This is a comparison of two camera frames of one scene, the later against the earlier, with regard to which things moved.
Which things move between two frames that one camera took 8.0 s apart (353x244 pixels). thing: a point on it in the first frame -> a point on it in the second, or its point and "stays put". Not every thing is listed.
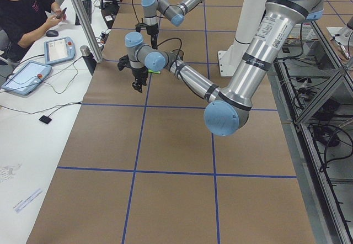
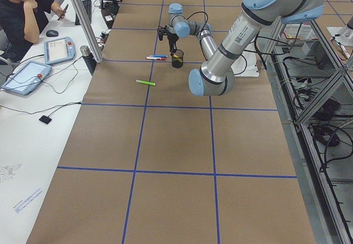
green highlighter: [153, 72] -> [146, 82]
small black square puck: [45, 119] stays put
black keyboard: [87, 6] stays put
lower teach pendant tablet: [28, 78] stays put
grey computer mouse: [52, 33] stays put
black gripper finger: [138, 83] -> [172, 45]
